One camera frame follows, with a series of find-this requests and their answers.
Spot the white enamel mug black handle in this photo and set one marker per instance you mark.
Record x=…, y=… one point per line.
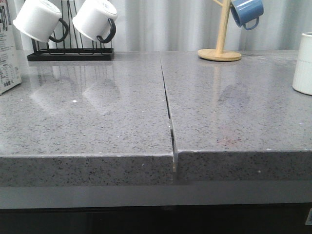
x=96, y=20
x=38, y=19

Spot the wooden mug tree stand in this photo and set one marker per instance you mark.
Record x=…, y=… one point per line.
x=219, y=54

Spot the blue white milk carton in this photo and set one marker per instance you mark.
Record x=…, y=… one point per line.
x=9, y=66

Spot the white ribbed ceramic cup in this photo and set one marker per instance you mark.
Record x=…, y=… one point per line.
x=302, y=80

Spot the black wire mug rack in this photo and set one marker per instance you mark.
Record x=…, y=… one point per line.
x=75, y=47

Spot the blue enamel mug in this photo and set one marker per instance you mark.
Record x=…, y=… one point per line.
x=244, y=11

